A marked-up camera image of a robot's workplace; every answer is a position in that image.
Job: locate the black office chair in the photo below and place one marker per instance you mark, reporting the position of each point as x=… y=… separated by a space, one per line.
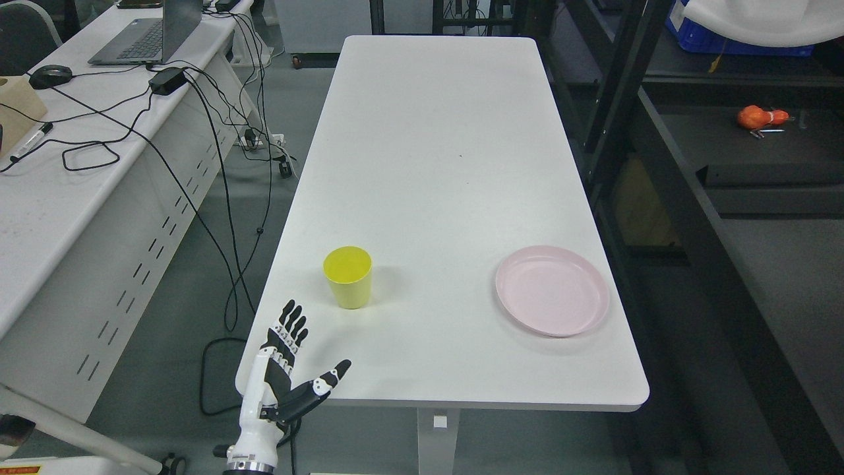
x=28 y=36

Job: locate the grey laptop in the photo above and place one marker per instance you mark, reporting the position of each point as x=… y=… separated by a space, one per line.
x=152 y=40

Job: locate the white bowl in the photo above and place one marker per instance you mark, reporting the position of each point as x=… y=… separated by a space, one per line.
x=770 y=23

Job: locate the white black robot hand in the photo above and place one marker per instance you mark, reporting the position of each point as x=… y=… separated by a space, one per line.
x=270 y=404

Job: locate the black white marker pen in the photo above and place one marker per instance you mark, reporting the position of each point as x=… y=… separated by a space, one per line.
x=31 y=142

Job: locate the black computer mouse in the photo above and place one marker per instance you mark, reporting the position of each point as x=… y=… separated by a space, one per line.
x=49 y=76

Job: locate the yellow plastic cup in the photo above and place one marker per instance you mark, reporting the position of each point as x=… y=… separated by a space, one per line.
x=348 y=271

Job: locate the white side desk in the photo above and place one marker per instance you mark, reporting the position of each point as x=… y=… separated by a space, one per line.
x=91 y=220

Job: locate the black power adapter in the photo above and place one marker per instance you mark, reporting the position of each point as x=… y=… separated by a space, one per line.
x=168 y=80

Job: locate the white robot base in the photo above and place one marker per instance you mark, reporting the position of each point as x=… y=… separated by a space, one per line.
x=16 y=430

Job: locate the pink plastic plate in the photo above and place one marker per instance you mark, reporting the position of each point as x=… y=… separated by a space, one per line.
x=552 y=291

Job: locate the wooden box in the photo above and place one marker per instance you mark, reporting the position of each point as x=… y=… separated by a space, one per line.
x=20 y=111

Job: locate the orange toy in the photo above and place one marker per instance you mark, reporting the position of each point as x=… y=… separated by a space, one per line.
x=754 y=118

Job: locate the black metal rack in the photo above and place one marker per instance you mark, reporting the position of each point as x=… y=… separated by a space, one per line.
x=726 y=243

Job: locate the blue plastic crate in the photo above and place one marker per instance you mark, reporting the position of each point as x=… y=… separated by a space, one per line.
x=693 y=37

